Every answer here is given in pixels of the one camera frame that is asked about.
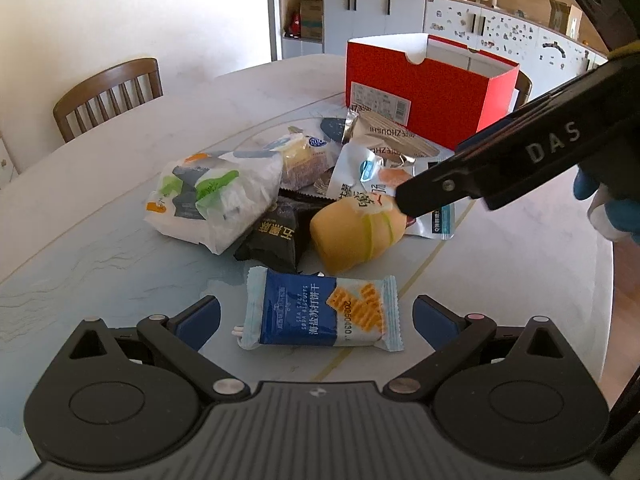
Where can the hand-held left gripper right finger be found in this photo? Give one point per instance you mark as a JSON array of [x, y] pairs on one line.
[[434, 321]]

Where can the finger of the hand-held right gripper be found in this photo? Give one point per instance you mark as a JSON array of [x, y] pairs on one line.
[[435, 187], [492, 134]]

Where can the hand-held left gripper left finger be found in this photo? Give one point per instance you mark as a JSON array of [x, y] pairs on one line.
[[200, 321]]

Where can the silver beige snack packet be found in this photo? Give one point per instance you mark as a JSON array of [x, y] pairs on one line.
[[390, 127], [400, 156]]

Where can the red cardboard box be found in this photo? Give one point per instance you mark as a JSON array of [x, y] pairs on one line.
[[430, 90]]

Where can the white shrimp print pouch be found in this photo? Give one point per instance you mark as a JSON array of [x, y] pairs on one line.
[[350, 175]]

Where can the yellow bread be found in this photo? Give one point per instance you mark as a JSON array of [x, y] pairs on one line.
[[345, 230]]

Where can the blue cracker packet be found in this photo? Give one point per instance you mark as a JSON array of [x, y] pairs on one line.
[[300, 310]]

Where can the black snack packet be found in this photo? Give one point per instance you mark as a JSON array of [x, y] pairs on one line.
[[272, 235]]

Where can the white green bread bag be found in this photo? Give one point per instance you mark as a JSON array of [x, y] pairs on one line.
[[210, 195]]

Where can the clear cake packet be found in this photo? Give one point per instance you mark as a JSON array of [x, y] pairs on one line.
[[305, 157]]

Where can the white marble desktop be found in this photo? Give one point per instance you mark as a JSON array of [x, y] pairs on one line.
[[125, 285]]

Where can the person's right hand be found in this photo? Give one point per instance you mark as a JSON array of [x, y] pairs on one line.
[[617, 220]]

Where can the wooden chair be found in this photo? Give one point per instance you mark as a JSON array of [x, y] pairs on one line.
[[524, 87], [107, 85]]

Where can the sticker covered white cabinet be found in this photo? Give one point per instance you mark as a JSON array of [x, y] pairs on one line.
[[500, 30]]

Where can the open brown cardboard box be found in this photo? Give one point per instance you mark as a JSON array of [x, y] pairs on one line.
[[560, 15]]

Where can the grey door cabinet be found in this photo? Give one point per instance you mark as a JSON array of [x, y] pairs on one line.
[[370, 20]]

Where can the printed cardboard carton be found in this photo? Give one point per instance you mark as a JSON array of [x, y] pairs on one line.
[[311, 20]]

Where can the red bottle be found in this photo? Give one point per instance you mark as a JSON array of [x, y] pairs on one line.
[[294, 25]]

